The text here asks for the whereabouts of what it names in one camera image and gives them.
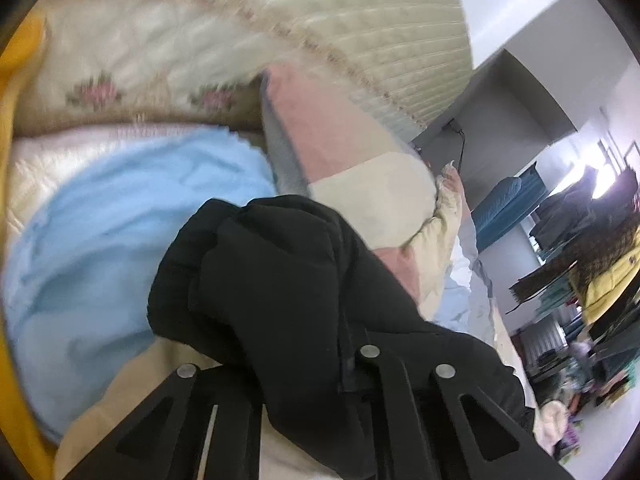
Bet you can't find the grey suitcase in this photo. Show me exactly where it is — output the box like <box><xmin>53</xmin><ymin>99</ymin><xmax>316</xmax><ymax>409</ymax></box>
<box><xmin>520</xmin><ymin>320</ymin><xmax>571</xmax><ymax>376</ymax></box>

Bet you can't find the black hanging coat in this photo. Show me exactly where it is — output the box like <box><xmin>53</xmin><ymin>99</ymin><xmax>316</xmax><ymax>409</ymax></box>
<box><xmin>530</xmin><ymin>170</ymin><xmax>640</xmax><ymax>261</ymax></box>

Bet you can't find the white fluffy cloth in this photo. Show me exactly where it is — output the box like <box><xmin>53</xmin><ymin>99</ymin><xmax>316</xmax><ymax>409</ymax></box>
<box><xmin>535</xmin><ymin>400</ymin><xmax>571</xmax><ymax>456</ymax></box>

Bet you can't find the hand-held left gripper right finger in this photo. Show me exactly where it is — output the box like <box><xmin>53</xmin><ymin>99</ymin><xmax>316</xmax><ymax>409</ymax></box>
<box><xmin>345</xmin><ymin>329</ymin><xmax>576</xmax><ymax>480</ymax></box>

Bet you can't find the light blue pillow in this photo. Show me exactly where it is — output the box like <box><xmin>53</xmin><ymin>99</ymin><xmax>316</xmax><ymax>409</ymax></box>
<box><xmin>2</xmin><ymin>127</ymin><xmax>278</xmax><ymax>446</ymax></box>

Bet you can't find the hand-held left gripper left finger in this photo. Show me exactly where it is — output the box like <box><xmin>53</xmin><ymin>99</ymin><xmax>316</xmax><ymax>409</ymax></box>
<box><xmin>64</xmin><ymin>362</ymin><xmax>263</xmax><ymax>480</ymax></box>

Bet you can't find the grey wall cabinet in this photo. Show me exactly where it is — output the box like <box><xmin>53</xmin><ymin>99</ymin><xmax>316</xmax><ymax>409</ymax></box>
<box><xmin>412</xmin><ymin>49</ymin><xmax>576</xmax><ymax>181</ymax></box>

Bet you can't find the cream floral quilt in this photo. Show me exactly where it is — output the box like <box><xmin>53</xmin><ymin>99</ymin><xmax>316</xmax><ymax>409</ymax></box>
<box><xmin>7</xmin><ymin>0</ymin><xmax>311</xmax><ymax>311</ymax></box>

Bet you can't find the cream padded headboard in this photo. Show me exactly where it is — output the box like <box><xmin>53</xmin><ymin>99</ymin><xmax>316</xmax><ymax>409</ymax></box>
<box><xmin>165</xmin><ymin>0</ymin><xmax>475</xmax><ymax>128</ymax></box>

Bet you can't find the black sweater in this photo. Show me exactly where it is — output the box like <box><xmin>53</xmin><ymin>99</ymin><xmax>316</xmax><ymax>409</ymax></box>
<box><xmin>148</xmin><ymin>195</ymin><xmax>536</xmax><ymax>480</ymax></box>

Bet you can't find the patchwork checked blanket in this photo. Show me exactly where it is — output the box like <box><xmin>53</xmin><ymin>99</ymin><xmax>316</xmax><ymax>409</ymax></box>
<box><xmin>52</xmin><ymin>62</ymin><xmax>541</xmax><ymax>480</ymax></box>

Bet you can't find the blue curtain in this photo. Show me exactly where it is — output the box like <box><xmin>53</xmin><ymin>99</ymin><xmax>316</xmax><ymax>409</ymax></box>
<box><xmin>472</xmin><ymin>175</ymin><xmax>546</xmax><ymax>251</ymax></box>

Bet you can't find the brown plaid scarf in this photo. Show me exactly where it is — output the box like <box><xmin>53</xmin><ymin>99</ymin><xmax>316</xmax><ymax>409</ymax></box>
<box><xmin>510</xmin><ymin>230</ymin><xmax>640</xmax><ymax>306</ymax></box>

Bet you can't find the yellow jacket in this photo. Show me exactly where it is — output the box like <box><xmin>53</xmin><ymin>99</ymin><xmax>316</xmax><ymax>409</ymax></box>
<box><xmin>582</xmin><ymin>240</ymin><xmax>640</xmax><ymax>321</ymax></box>

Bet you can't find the yellow crown pillow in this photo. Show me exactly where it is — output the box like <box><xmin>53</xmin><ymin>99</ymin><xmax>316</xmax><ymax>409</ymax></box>
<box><xmin>0</xmin><ymin>12</ymin><xmax>57</xmax><ymax>480</ymax></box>

